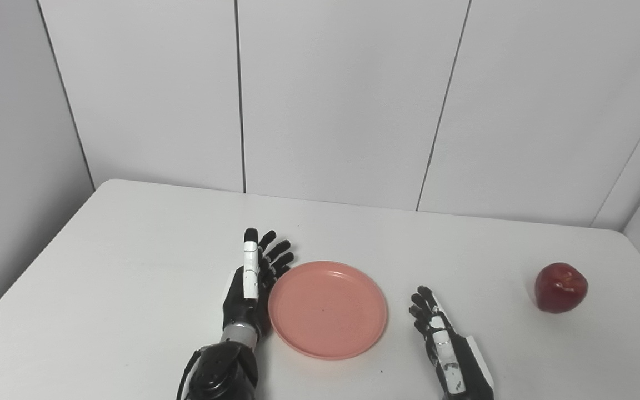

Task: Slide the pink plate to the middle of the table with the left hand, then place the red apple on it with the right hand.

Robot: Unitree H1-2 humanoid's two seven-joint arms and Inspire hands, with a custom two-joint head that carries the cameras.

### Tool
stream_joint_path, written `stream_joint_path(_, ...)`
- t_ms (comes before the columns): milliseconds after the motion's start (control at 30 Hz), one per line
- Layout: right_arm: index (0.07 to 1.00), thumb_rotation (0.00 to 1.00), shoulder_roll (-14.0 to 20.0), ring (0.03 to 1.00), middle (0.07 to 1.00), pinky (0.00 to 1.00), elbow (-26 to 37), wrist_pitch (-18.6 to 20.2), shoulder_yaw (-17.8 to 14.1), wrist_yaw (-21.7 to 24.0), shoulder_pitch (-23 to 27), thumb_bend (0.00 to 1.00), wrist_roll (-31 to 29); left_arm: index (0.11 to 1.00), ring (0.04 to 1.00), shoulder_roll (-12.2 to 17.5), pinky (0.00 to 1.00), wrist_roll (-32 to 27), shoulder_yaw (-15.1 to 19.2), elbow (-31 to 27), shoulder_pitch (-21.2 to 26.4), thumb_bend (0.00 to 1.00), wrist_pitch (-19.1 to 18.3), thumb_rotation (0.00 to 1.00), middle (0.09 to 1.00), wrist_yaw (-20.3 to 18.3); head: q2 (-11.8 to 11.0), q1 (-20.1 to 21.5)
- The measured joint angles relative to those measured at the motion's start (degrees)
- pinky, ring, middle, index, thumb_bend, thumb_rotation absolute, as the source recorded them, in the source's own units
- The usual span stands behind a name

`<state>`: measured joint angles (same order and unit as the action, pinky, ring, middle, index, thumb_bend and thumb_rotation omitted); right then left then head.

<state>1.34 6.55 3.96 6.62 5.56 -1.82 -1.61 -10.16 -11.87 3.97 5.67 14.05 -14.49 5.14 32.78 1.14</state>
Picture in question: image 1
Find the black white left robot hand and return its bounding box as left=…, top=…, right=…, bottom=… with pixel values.
left=222, top=227, right=295, bottom=337

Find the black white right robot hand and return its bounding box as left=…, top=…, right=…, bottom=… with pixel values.
left=408, top=286, right=496, bottom=400

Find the pink round plate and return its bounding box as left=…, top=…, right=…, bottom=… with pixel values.
left=268, top=261, right=388, bottom=361

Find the red apple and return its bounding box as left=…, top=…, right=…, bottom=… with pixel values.
left=534, top=262, right=589, bottom=314

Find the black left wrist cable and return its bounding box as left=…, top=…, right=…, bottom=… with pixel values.
left=176, top=349, right=202, bottom=400

